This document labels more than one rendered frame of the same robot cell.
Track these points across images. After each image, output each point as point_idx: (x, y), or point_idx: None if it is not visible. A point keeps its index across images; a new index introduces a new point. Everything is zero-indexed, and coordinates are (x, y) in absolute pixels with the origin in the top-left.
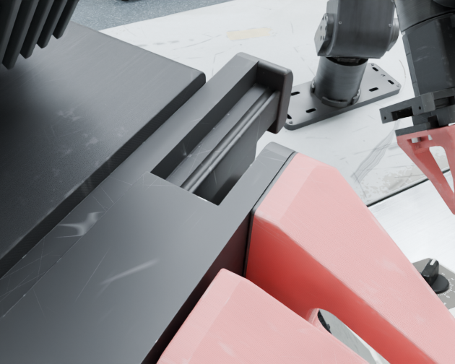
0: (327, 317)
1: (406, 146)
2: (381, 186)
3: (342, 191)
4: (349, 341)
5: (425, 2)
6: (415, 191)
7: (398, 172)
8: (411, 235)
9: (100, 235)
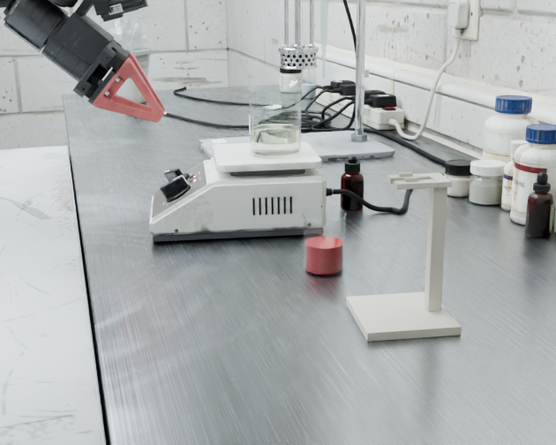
0: (170, 225)
1: (104, 101)
2: (65, 212)
3: None
4: (198, 208)
5: (50, 14)
6: (83, 204)
7: (58, 206)
8: (122, 211)
9: None
